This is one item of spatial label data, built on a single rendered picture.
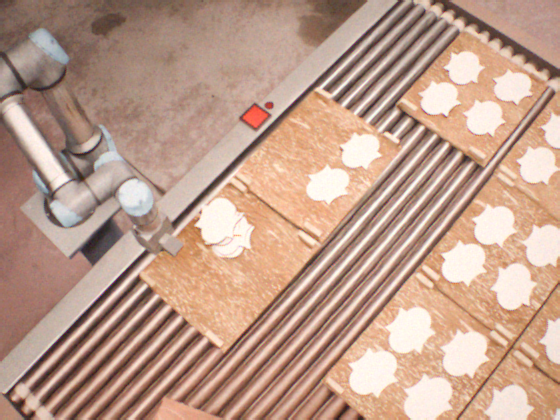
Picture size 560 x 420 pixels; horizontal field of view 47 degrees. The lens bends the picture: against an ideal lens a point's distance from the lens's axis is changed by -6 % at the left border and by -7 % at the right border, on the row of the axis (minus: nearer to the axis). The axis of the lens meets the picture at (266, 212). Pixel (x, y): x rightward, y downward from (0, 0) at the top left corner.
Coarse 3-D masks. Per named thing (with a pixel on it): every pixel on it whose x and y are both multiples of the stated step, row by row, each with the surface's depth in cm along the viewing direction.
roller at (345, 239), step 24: (504, 48) 225; (432, 144) 211; (408, 168) 208; (384, 192) 205; (360, 216) 203; (336, 240) 200; (288, 312) 194; (264, 336) 191; (240, 360) 188; (216, 384) 185
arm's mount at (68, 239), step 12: (36, 192) 218; (24, 204) 217; (36, 204) 217; (108, 204) 215; (120, 204) 214; (36, 216) 215; (48, 216) 214; (96, 216) 213; (108, 216) 213; (48, 228) 213; (60, 228) 212; (72, 228) 212; (84, 228) 212; (96, 228) 212; (60, 240) 211; (72, 240) 210; (84, 240) 210; (72, 252) 209
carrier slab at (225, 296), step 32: (224, 192) 207; (192, 224) 204; (256, 224) 202; (288, 224) 201; (160, 256) 200; (192, 256) 199; (256, 256) 198; (288, 256) 197; (160, 288) 196; (192, 288) 195; (224, 288) 195; (256, 288) 194; (192, 320) 191; (224, 320) 191; (224, 352) 187
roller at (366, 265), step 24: (456, 168) 208; (432, 192) 204; (408, 216) 201; (384, 240) 199; (360, 264) 197; (336, 288) 195; (312, 336) 190; (288, 360) 187; (264, 384) 184; (240, 408) 182
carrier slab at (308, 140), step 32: (288, 128) 215; (320, 128) 214; (352, 128) 213; (256, 160) 211; (288, 160) 210; (320, 160) 209; (384, 160) 208; (256, 192) 206; (288, 192) 206; (352, 192) 204; (320, 224) 201
